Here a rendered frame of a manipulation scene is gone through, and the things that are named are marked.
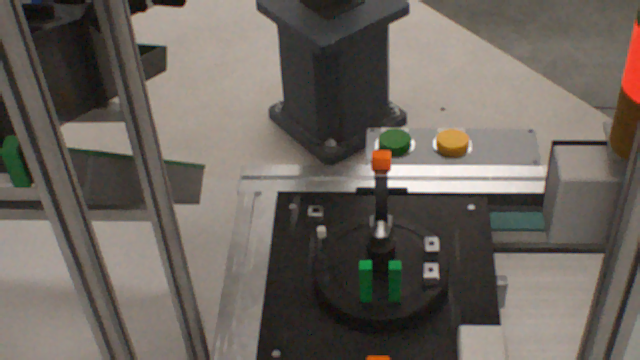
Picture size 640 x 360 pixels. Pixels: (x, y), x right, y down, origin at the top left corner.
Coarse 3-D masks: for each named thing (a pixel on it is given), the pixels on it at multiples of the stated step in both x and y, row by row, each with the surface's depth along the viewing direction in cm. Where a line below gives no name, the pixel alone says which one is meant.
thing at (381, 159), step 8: (376, 152) 91; (384, 152) 91; (376, 160) 90; (384, 160) 90; (376, 168) 91; (384, 168) 90; (376, 176) 89; (384, 176) 89; (376, 184) 92; (384, 184) 92; (376, 192) 92; (384, 192) 92; (376, 200) 92; (384, 200) 92; (376, 208) 93; (384, 208) 93; (376, 216) 93; (384, 216) 93
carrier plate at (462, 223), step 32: (288, 224) 98; (320, 224) 98; (448, 224) 97; (480, 224) 97; (288, 256) 95; (448, 256) 94; (480, 256) 93; (288, 288) 92; (448, 288) 91; (480, 288) 90; (288, 320) 89; (320, 320) 89; (448, 320) 88; (480, 320) 87; (288, 352) 86; (320, 352) 86; (352, 352) 86; (384, 352) 85; (416, 352) 85; (448, 352) 85
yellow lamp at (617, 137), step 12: (624, 96) 59; (624, 108) 59; (636, 108) 58; (624, 120) 59; (636, 120) 58; (612, 132) 61; (624, 132) 60; (612, 144) 62; (624, 144) 60; (624, 156) 61
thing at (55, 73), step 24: (72, 24) 64; (48, 48) 62; (72, 48) 65; (96, 48) 69; (144, 48) 83; (48, 72) 62; (72, 72) 65; (96, 72) 69; (144, 72) 78; (0, 96) 56; (72, 96) 66; (96, 96) 70; (0, 120) 57; (0, 144) 57
